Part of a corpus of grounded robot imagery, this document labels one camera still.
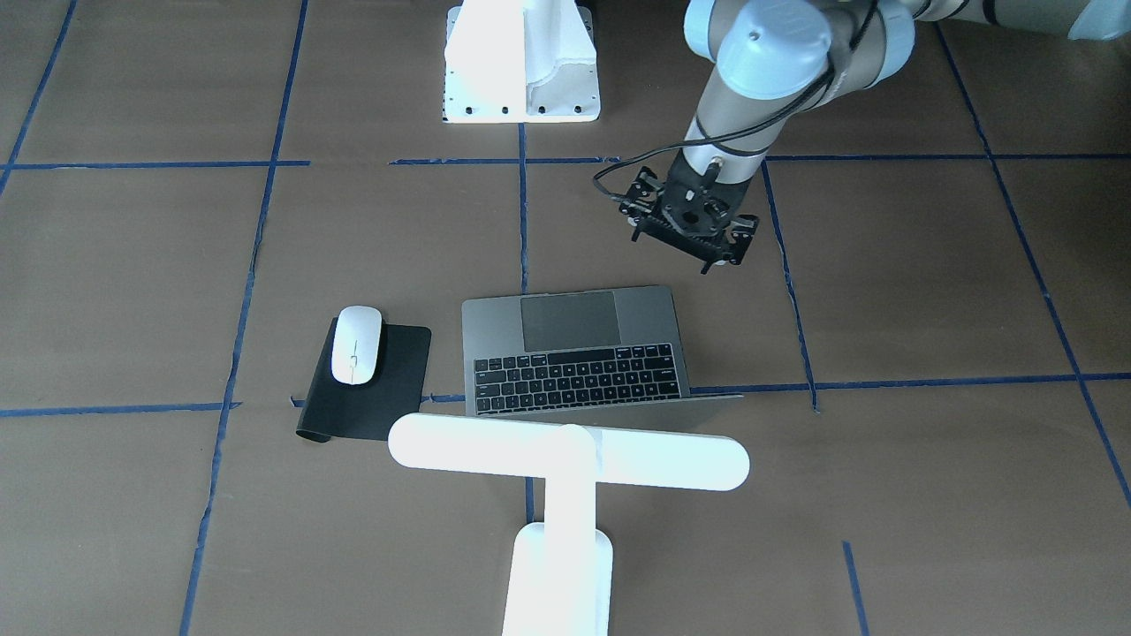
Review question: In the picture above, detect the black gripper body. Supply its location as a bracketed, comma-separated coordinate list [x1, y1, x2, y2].
[661, 151, 752, 232]

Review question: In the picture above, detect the white computer mouse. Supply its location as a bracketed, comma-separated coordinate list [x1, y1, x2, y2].
[330, 306, 383, 386]

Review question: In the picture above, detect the black mouse pad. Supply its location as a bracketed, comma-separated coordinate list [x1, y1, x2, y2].
[296, 318, 432, 442]

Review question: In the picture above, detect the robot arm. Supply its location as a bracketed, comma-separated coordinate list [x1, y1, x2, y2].
[658, 1, 1128, 238]

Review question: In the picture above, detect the grey laptop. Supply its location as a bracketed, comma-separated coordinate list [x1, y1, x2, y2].
[463, 285, 739, 432]

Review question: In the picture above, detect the white desk lamp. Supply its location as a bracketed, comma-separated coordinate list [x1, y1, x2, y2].
[388, 413, 751, 635]

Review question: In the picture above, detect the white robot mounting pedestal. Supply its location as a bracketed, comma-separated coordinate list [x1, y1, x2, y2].
[442, 1, 602, 124]

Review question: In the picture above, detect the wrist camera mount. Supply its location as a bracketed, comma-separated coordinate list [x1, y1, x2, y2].
[619, 163, 760, 274]

